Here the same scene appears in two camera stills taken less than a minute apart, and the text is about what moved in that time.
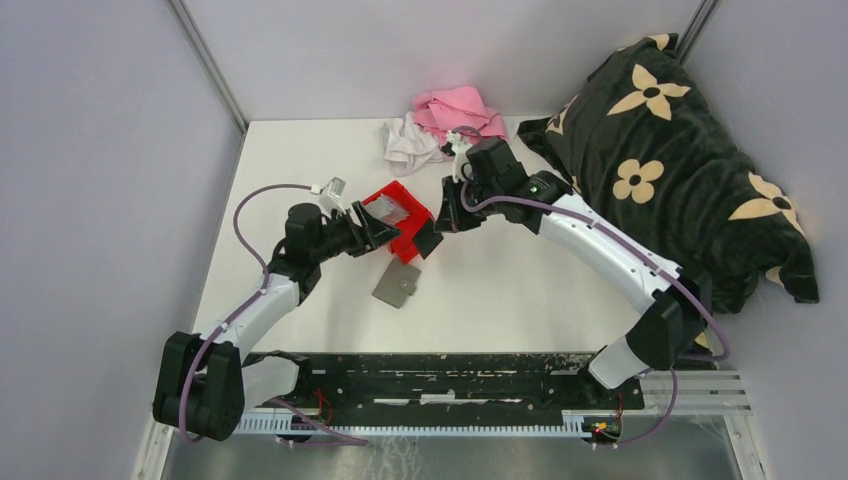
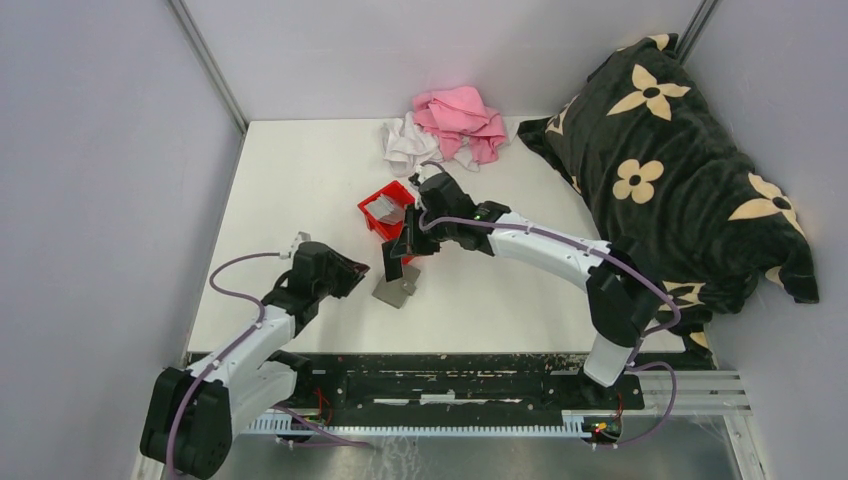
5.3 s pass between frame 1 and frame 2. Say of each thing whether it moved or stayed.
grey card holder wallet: stayed
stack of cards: stayed
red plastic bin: stayed
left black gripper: moved
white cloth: stayed
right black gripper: moved
